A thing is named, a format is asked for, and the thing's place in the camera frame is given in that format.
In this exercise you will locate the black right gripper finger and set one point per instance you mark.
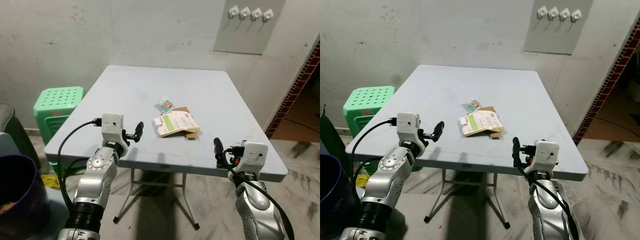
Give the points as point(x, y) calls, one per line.
point(516, 150)
point(219, 152)

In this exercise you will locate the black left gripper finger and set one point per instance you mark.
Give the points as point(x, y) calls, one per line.
point(139, 131)
point(439, 131)

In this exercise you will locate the small teal snack packet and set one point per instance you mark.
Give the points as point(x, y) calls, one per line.
point(474, 105)
point(166, 105)

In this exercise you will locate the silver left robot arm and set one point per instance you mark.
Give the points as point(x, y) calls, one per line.
point(382, 177)
point(95, 177)

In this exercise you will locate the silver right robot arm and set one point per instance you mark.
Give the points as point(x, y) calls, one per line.
point(257, 205)
point(547, 205)

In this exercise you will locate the purple plastic rubbish bin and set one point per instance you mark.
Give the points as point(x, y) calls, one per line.
point(332, 185)
point(20, 185)

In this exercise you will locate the flattened white green carton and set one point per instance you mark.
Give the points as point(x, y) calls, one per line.
point(481, 122)
point(175, 124)

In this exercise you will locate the light blue folding table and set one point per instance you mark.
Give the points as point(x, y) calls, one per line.
point(530, 90)
point(150, 85)

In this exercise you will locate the brown cardboard piece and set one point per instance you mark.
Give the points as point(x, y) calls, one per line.
point(489, 108)
point(184, 109)

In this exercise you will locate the green plastic stool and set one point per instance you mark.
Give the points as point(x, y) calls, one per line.
point(367, 97)
point(57, 100)

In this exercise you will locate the yellow plastic wrapper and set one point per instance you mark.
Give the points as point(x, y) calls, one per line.
point(50, 181)
point(362, 180)

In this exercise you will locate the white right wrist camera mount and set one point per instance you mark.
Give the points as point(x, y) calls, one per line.
point(546, 155)
point(252, 156)

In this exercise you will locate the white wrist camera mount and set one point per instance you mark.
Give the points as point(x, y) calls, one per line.
point(112, 125)
point(546, 155)
point(252, 156)
point(407, 125)

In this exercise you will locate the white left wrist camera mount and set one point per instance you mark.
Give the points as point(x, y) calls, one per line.
point(112, 125)
point(407, 125)

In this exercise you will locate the grey wall panel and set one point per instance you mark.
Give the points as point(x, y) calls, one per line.
point(240, 37)
point(550, 37)

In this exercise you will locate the white wall hook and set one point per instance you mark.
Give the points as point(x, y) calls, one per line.
point(233, 11)
point(565, 14)
point(553, 12)
point(576, 15)
point(542, 11)
point(256, 14)
point(245, 12)
point(268, 15)

